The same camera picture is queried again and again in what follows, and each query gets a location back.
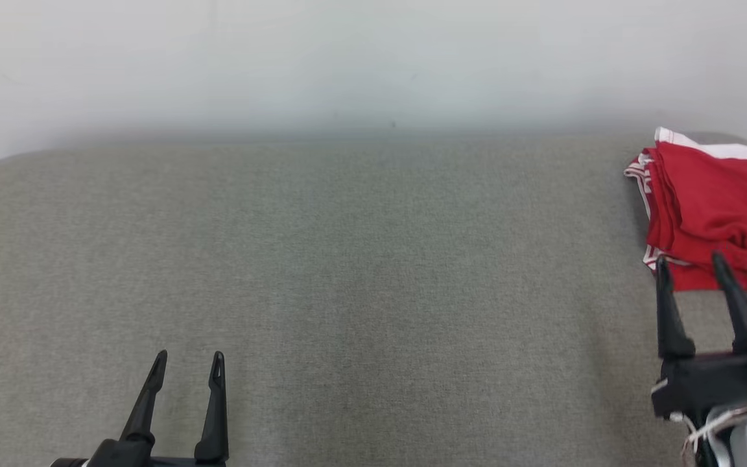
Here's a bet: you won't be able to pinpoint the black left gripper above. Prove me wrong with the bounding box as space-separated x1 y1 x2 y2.
49 350 230 467

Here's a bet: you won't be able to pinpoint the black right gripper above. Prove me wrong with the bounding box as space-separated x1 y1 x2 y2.
650 252 747 420

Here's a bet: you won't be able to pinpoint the red white-striped shorts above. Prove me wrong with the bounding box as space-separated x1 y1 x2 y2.
647 127 747 286

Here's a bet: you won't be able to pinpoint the red white basketball jersey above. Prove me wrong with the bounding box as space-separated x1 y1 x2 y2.
624 152 747 296

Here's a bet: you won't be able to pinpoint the thin white red wire bundle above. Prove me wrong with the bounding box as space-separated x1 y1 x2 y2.
669 402 747 467

